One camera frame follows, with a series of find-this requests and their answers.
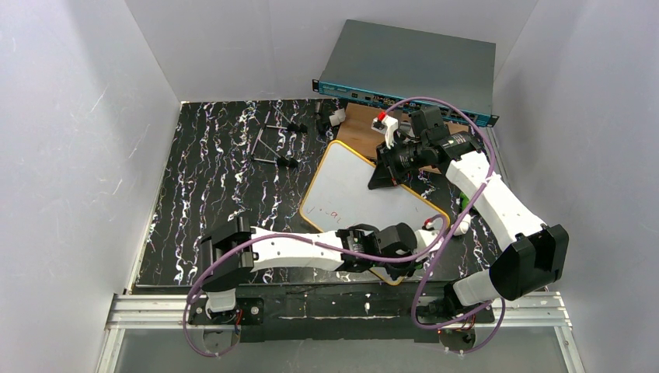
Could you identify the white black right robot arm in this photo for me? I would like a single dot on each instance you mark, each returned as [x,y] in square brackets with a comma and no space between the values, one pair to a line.
[533,253]

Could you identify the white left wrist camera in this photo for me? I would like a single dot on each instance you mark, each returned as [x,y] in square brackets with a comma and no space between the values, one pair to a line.
[429,241]

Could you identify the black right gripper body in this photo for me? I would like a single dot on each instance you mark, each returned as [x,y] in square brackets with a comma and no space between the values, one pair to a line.
[389,158]

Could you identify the brown wooden board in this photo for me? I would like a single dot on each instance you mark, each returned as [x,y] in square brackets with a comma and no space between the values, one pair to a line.
[358,151]

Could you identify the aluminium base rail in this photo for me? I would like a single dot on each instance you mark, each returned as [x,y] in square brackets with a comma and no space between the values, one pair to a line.
[541,309]

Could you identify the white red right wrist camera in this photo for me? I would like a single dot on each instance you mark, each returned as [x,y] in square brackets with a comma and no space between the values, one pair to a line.
[386,125]

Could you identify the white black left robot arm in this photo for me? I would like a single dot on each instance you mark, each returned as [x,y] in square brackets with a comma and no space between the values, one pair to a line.
[232,252]

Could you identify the white pvc elbow near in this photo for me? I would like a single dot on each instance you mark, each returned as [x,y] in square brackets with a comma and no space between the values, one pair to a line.
[463,226]

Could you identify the white pvc elbow far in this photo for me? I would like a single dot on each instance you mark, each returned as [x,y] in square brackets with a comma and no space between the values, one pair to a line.
[337,117]

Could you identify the teal grey network switch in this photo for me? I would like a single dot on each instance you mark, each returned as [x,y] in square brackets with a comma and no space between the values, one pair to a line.
[379,65]

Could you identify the yellow framed whiteboard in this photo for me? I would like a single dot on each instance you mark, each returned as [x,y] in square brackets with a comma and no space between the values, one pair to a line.
[338,196]

